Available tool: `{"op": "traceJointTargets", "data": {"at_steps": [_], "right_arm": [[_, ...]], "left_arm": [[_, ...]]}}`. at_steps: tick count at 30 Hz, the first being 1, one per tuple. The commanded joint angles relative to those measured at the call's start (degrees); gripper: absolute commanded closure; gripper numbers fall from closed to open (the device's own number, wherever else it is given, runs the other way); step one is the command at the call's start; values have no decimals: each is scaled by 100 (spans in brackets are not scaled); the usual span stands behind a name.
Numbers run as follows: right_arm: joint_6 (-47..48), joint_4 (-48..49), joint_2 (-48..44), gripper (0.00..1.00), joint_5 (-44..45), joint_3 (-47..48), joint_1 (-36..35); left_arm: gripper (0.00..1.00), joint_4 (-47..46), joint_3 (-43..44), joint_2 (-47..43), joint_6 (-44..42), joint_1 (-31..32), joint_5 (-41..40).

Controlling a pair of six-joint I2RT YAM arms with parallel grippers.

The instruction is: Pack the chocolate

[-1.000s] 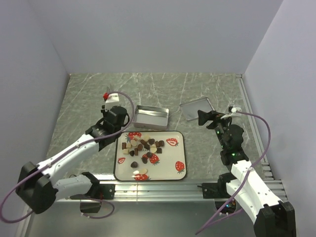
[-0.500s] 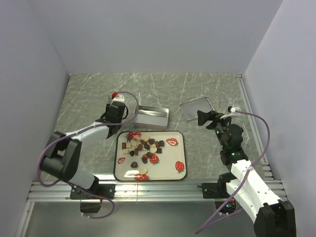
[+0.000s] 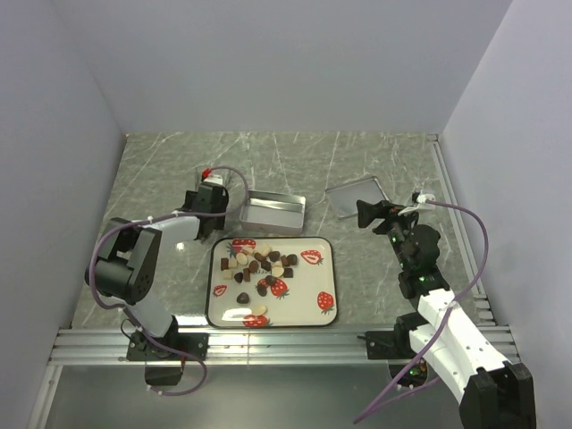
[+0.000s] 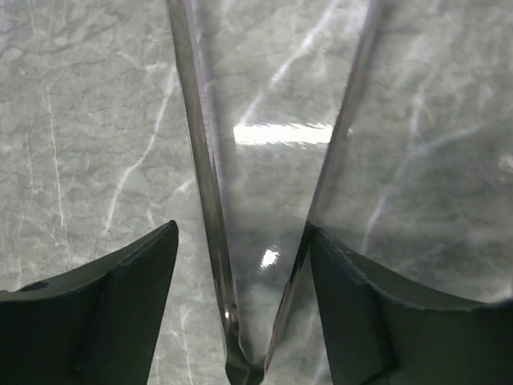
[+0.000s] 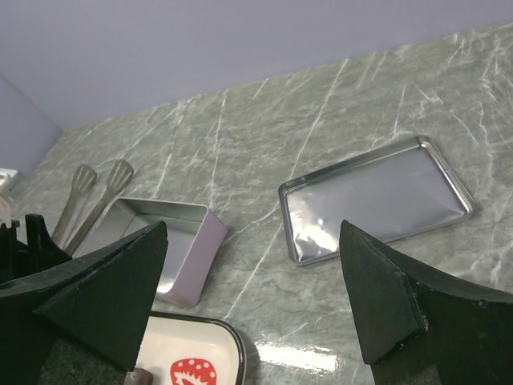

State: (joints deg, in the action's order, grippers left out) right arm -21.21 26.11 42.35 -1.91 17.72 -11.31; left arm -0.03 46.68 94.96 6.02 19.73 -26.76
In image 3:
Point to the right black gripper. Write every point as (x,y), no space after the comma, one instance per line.
(389,211)

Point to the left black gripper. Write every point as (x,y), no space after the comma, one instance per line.
(190,196)

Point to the dark heart chocolate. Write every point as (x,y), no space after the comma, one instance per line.
(243,298)

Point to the white oval chocolate front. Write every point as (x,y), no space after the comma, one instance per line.
(259,310)

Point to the white oval chocolate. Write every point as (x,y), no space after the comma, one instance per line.
(277,271)
(259,310)

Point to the metal serving tongs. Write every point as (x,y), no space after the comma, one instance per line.
(226,175)

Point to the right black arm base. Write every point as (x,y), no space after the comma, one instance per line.
(383,345)

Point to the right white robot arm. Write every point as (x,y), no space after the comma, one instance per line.
(491,391)

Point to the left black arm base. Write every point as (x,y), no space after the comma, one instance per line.
(166,359)

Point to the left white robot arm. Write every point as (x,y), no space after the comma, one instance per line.
(125,265)

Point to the brown square chocolate left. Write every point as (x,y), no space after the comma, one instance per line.
(224,263)

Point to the white chocolate top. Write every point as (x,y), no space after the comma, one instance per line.
(264,250)

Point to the white oval chocolate centre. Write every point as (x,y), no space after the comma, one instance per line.
(277,271)

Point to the silver tin lid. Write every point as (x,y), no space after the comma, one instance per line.
(343,198)

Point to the silver rectangular tin box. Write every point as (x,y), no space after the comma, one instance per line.
(273,213)

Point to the white strawberry pattern tray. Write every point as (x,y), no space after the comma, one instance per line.
(304,297)

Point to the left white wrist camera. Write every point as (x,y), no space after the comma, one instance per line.
(209,178)

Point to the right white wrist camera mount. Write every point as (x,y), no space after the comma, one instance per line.
(421,202)

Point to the aluminium frame rail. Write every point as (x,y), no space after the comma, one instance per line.
(336,345)

